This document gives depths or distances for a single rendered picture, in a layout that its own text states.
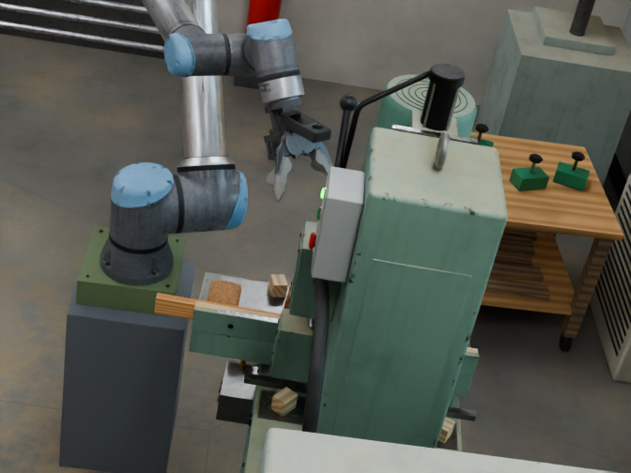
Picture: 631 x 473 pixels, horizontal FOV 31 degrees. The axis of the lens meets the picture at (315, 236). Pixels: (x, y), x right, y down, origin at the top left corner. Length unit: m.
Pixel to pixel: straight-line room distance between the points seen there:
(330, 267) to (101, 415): 1.43
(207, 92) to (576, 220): 1.44
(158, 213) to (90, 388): 0.55
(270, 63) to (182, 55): 0.19
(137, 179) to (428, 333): 1.16
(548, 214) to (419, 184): 2.03
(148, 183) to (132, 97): 2.29
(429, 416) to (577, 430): 1.84
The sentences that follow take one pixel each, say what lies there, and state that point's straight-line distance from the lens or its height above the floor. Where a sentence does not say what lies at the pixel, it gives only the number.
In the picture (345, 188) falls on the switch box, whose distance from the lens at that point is 1.82.
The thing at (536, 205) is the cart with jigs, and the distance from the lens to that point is 3.84.
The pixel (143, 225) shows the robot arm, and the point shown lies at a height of 0.80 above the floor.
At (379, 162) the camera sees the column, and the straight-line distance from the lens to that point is 1.83.
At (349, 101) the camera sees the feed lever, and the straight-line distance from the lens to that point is 2.23.
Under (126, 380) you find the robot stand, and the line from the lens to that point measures 3.08.
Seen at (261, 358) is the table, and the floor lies 0.86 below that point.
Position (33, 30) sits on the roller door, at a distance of 5.51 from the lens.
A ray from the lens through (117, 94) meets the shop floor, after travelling 5.12.
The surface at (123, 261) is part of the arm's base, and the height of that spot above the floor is 0.69.
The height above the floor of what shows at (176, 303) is 0.94.
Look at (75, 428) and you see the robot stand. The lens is 3.22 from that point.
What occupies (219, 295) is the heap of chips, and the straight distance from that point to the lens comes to 2.47.
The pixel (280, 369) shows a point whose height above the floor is 0.99.
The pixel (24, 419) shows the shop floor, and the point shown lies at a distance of 3.47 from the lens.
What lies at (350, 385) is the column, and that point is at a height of 1.13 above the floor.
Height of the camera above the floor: 2.42
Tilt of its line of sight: 34 degrees down
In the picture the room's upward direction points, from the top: 11 degrees clockwise
